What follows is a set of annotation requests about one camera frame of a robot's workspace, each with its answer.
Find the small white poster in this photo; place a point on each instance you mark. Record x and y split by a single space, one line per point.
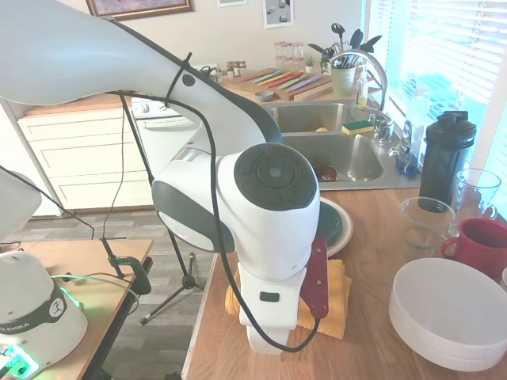
226 2

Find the small potted green plant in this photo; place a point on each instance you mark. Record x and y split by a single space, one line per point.
310 63

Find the dark red wrist camera mount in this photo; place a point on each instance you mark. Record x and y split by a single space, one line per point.
319 277

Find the teal knife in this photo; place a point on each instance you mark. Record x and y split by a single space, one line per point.
269 78

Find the yellow green sponge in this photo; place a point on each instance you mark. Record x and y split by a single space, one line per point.
357 128

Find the wooden cutting board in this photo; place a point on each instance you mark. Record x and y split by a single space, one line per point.
241 85

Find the yellow knife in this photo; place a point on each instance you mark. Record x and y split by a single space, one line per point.
277 80

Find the green utensil holder cup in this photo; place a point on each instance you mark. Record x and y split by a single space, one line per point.
343 81

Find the clear blue dish soap bottle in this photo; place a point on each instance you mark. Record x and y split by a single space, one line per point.
414 130

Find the small yellow food piece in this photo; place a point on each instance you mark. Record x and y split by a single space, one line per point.
321 129

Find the green black table clamp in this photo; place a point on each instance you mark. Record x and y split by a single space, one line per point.
126 265

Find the chrome faucet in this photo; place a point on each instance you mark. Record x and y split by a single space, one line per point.
376 75

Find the spice jar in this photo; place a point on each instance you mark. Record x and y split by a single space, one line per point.
236 69
229 69
242 68

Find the white bowl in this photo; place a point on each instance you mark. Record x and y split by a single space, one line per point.
447 297
428 350

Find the dark blue plate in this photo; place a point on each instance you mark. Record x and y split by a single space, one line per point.
332 223

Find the white cup edge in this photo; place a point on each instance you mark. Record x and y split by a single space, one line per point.
504 278

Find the black shaker bottle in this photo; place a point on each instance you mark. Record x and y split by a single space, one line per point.
445 158

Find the glass measuring cup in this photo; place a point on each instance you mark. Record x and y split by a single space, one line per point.
424 229

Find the small gray bowl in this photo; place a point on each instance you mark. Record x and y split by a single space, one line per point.
264 95

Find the stainless steel double sink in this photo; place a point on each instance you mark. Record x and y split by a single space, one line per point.
356 166

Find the glass jar with red lid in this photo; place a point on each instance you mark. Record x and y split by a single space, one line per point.
293 55
286 55
278 55
300 54

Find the green knife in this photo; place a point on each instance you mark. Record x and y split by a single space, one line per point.
295 84

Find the black spatula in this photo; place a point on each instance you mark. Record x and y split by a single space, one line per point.
355 37

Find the beige plate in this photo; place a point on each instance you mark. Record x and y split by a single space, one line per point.
348 231

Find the yellow liquid soap bottle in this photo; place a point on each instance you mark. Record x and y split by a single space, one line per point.
361 91

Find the purple knife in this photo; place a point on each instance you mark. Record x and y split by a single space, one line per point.
304 85

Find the white window blinds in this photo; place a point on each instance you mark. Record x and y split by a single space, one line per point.
443 47

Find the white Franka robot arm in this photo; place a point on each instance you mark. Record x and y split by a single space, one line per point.
119 51

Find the wooden picture frame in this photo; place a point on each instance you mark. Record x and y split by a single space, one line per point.
138 10

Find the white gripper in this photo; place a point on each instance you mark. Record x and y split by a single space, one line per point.
269 334

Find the white kitchen cabinet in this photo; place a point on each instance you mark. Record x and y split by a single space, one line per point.
79 158

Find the red mug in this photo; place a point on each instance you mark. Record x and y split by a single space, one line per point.
483 245

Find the orange terry towel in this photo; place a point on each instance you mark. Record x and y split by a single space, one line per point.
336 301

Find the white stove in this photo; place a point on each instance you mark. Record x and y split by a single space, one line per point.
158 112

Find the clear glass pitcher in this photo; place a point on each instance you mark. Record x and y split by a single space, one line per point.
477 194

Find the white poster with gray shapes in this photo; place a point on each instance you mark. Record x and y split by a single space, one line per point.
278 14

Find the black tripod stand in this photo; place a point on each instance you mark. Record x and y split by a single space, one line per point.
180 261

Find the black slotted spoon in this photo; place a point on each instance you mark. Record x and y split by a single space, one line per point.
338 31

